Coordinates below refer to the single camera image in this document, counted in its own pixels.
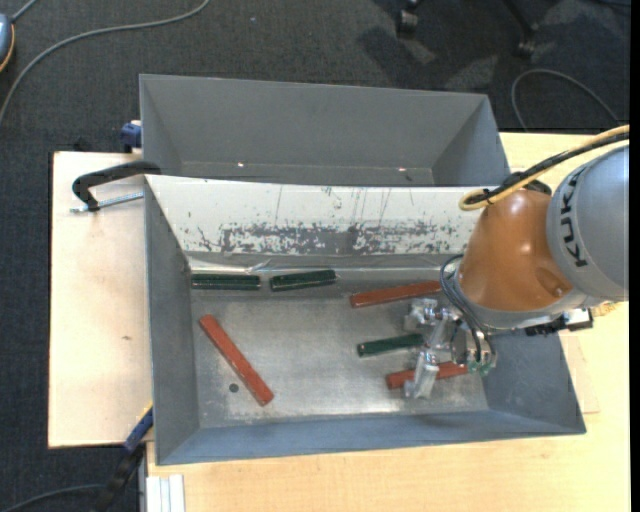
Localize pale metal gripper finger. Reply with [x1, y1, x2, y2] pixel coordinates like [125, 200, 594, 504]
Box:
[402, 350, 442, 401]
[403, 298, 452, 332]

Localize red-brown flat block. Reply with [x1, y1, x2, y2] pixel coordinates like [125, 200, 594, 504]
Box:
[384, 361, 472, 392]
[348, 280, 444, 309]
[198, 314, 276, 408]

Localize dark green flat block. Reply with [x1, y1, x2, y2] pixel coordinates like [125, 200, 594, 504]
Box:
[356, 333, 427, 358]
[269, 269, 338, 293]
[190, 272, 263, 292]

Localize grey metal bin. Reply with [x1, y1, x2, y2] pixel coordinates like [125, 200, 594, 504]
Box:
[138, 73, 588, 467]

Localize pale wood board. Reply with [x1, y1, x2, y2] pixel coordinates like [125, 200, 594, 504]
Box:
[47, 150, 154, 449]

